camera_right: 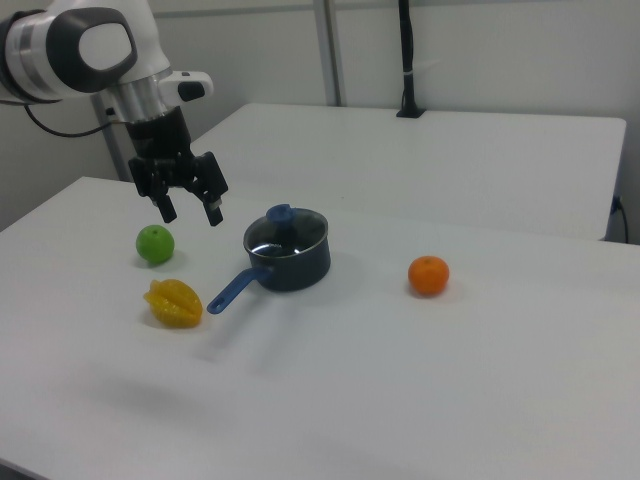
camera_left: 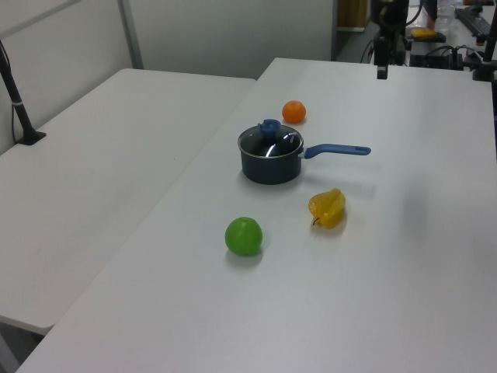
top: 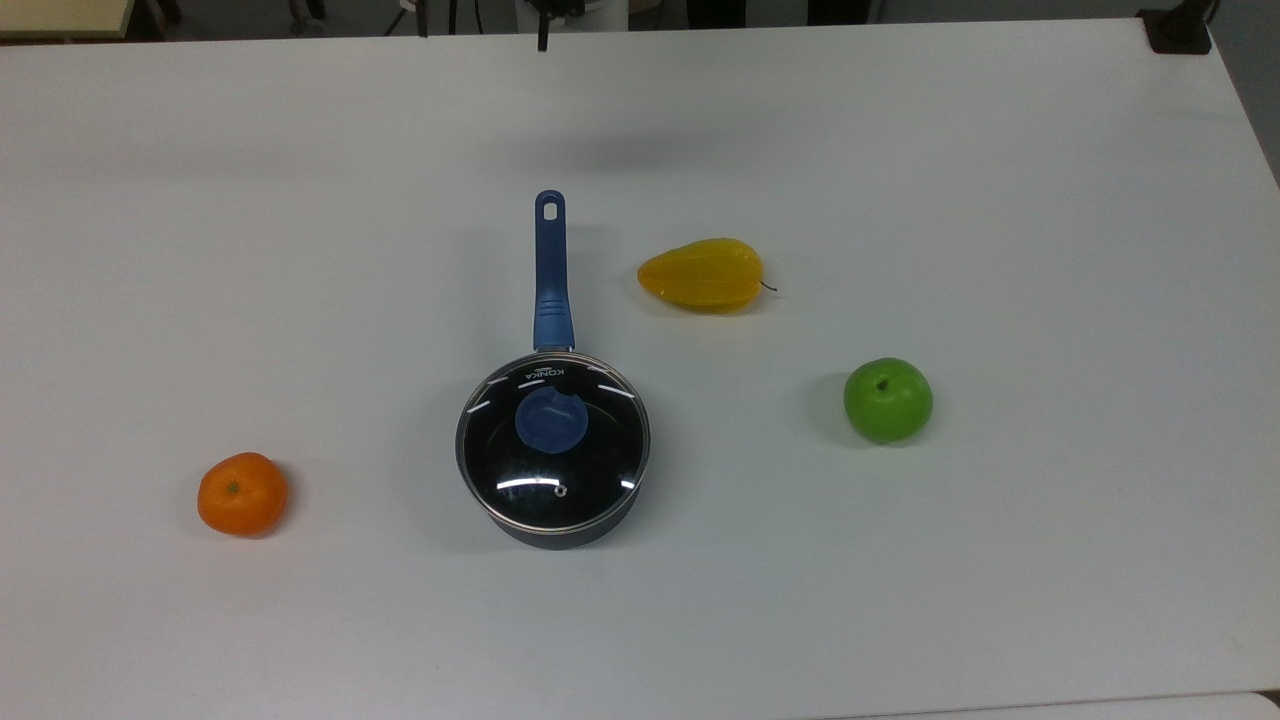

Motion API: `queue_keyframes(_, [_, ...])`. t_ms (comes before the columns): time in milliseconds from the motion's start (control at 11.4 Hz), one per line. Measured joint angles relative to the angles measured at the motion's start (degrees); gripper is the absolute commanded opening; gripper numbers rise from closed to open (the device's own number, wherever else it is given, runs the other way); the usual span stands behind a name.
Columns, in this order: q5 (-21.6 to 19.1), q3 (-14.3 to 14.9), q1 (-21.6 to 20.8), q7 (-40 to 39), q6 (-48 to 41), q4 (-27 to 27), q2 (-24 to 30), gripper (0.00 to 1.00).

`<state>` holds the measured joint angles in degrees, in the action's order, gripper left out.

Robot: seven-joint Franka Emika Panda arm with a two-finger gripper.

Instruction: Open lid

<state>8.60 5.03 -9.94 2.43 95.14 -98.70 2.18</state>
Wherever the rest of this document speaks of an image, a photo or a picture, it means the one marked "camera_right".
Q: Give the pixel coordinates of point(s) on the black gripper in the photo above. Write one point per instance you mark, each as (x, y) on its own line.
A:
(160, 135)

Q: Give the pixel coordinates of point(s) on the glass lid with blue knob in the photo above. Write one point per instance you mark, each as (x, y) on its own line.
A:
(281, 214)

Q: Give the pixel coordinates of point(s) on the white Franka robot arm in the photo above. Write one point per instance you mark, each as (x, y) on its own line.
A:
(125, 25)

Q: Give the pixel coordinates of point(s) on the green toy apple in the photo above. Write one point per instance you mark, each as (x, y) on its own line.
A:
(155, 245)

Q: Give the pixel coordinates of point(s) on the yellow toy starfruit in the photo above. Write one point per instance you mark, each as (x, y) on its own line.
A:
(172, 304)

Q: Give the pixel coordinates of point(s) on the orange toy mandarin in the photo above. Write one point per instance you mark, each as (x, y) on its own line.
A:
(428, 276)

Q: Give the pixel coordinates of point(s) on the grey metal post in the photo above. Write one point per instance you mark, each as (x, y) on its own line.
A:
(113, 150)

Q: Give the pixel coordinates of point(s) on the aluminium frame post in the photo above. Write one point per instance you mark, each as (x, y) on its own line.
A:
(330, 50)

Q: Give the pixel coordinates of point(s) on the black camera pole with clamp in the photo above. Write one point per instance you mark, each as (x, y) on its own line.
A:
(410, 50)

